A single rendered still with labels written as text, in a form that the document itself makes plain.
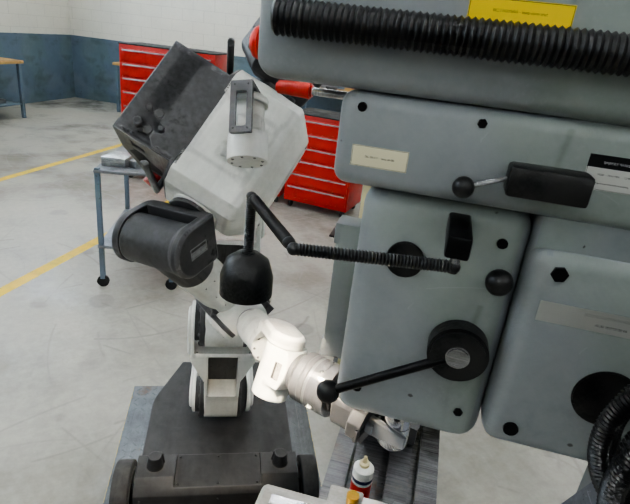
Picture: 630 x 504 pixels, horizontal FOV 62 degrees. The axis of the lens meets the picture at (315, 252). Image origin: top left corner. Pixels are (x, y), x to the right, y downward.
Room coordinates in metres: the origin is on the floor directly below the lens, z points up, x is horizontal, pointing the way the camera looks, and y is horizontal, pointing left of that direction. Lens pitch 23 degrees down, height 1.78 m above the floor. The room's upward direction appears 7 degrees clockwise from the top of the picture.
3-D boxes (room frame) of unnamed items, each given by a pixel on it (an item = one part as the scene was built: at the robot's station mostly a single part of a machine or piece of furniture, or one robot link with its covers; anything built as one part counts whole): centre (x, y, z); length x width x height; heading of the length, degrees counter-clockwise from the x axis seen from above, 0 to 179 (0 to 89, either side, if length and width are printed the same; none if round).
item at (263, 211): (0.55, 0.05, 1.58); 0.17 x 0.01 x 0.01; 23
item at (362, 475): (0.78, -0.14, 0.99); 0.04 x 0.04 x 0.11
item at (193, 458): (1.38, 0.25, 0.59); 0.64 x 0.52 x 0.33; 11
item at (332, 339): (0.67, -0.05, 1.45); 0.04 x 0.04 x 0.21; 78
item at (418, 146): (0.64, -0.20, 1.68); 0.34 x 0.24 x 0.10; 78
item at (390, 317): (0.65, -0.16, 1.47); 0.21 x 0.19 x 0.32; 168
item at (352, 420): (0.70, -0.08, 1.23); 0.13 x 0.12 x 0.10; 148
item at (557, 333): (0.61, -0.34, 1.47); 0.24 x 0.19 x 0.26; 168
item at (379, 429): (0.63, -0.14, 1.23); 0.06 x 0.02 x 0.03; 58
